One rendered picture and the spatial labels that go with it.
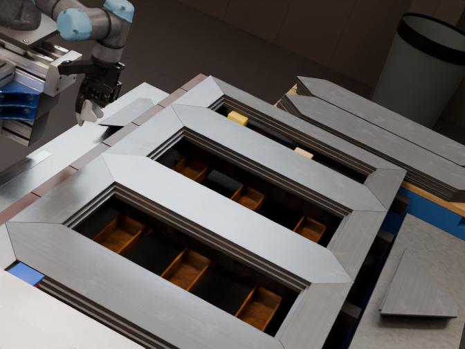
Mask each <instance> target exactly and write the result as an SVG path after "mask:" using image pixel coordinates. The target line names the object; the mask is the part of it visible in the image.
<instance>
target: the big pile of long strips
mask: <svg viewBox="0 0 465 349"><path fill-rule="evenodd" d="M296 78H297V82H296V84H297V85H296V87H297V89H295V90H296V93H297V94H298V95H293V94H287V93H285V94H284V95H283V97H281V100H280V101H279V102H278V103H277V105H276V106H277V108H279V109H281V110H283V111H286V112H288V113H290V114H292V115H294V116H296V117H298V118H300V119H302V120H304V121H306V122H308V123H311V124H312V125H315V126H316V127H319V128H320V129H323V130H324V131H326V132H329V133H331V134H333V135H335V136H337V137H339V138H341V139H343V140H345V141H347V142H349V143H351V144H354V145H356V146H358V147H360V148H362V149H364V150H366V151H368V152H370V153H372V154H374V155H376V156H379V157H381V158H382V159H385V160H386V161H389V162H390V163H393V164H394V165H397V166H399V167H401V168H403V169H405V170H407V172H406V174H405V177H404V179H403V180H404V181H406V182H408V183H409V184H412V185H413V186H416V187H418V188H420V189H422V190H424V191H426V192H428V193H430V194H432V195H434V196H436V197H438V198H440V199H442V200H444V201H446V202H461V203H465V145H462V144H460V143H458V142H456V141H454V140H452V139H450V138H447V137H445V136H443V135H441V134H439V133H437V132H435V131H432V130H431V129H428V128H427V127H424V126H423V125H420V124H418V123H416V122H414V121H412V120H410V119H408V118H405V117H403V116H401V115H399V114H397V113H395V112H393V111H390V110H389V109H386V108H384V107H382V106H380V105H378V104H376V103H374V102H372V101H370V100H368V99H366V98H363V97H361V96H359V95H357V94H355V93H353V92H351V91H348V90H346V89H344V88H342V87H340V86H338V85H337V84H334V83H332V82H330V81H328V80H322V79H317V78H307V77H302V76H296Z"/></svg>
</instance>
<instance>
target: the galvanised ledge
mask: <svg viewBox="0 0 465 349"><path fill-rule="evenodd" d="M168 96H169V94H168V93H165V92H164V91H161V90H160V89H157V88H156V87H153V86H152V85H150V84H147V83H146V82H144V83H142V84H141V85H139V86H138V87H136V88H135V89H133V90H131V91H130V92H128V93H126V94H125V95H123V96H122V97H120V98H119V99H117V100H115V101H114V102H113V103H111V104H109V105H107V106H106V107H105V108H102V111H103V112H104V116H103V118H98V119H97V121H96V122H95V123H92V122H89V121H85V122H84V124H83V126H81V127H80V126H79V125H78V124H77V125H76V126H74V127H72V128H71V129H69V130H67V131H66V132H65V133H63V134H61V135H59V136H58V137H56V138H54V139H53V140H52V141H50V142H48V143H47V144H45V145H43V146H42V147H40V148H39V149H37V150H35V151H34V152H32V153H31V154H29V155H28V156H26V157H24V158H23V159H21V160H20V161H18V162H16V163H15V164H13V165H11V166H10V167H9V168H7V169H5V170H4V171H2V172H0V177H1V176H3V175H4V174H6V173H8V172H10V171H11V170H13V169H14V168H16V167H17V166H19V165H21V164H23V163H24V162H26V161H27V160H29V159H31V158H33V157H34V156H36V155H37V154H39V153H40V152H43V151H44V150H45V151H47V152H49V153H51V154H52V155H51V156H49V157H48V158H46V159H44V160H43V161H41V162H40V163H38V164H37V165H35V166H33V167H32V168H31V169H29V170H27V171H25V172H24V173H22V174H21V175H19V176H18V177H16V178H14V179H13V180H11V181H9V182H8V183H6V184H5V185H3V186H2V187H0V212H2V211H4V210H5V209H6V208H7V207H9V206H11V205H12V204H13V203H15V202H16V201H18V200H19V199H21V198H22V197H23V196H25V195H27V194H28V193H30V192H31V191H32V190H34V189H35V188H36V187H38V186H39V185H41V184H42V183H44V182H45V181H46V180H48V179H50V178H51V177H52V176H53V175H55V174H57V173H58V172H59V171H61V170H62V169H64V168H65V167H66V166H68V165H70V164H71V163H72V162H74V161H75V160H77V159H78V158H80V157H81V156H82V155H84V154H86V153H87V152H88V151H89V150H91V149H93V148H94V147H95V146H97V145H98V144H100V143H101V142H103V141H104V140H105V139H107V138H109V137H110V136H111V135H112V134H114V133H116V132H117V131H118V130H119V129H121V127H106V126H100V125H98V123H100V122H101V121H103V120H104V119H106V118H108V117H109V116H111V115H112V114H114V113H116V112H117V111H119V110H120V109H122V108H123V107H125V106H127V105H128V104H129V103H131V102H133V101H135V100H136V99H137V98H144V99H145V98H151V100H152V102H153V103H154V105H156V104H157V103H159V102H160V101H162V100H163V99H164V98H166V97H168Z"/></svg>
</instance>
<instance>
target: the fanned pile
mask: <svg viewBox="0 0 465 349"><path fill-rule="evenodd" d="M153 106H154V103H153V102H152V100H151V98H145V99H144V98H137V99H136V100H135V101H133V102H131V103H129V104H128V105H127V106H125V107H123V108H122V109H120V110H119V111H117V112H116V113H114V114H112V115H111V116H109V117H108V118H106V119H104V120H103V121H101V122H100V123H98V125H100V126H106V127H121V128H123V127H124V126H125V125H127V124H128V123H130V122H132V121H133V120H134V119H136V118H137V117H139V116H140V115H141V114H143V113H144V112H146V111H147V110H148V109H150V108H152V107H153Z"/></svg>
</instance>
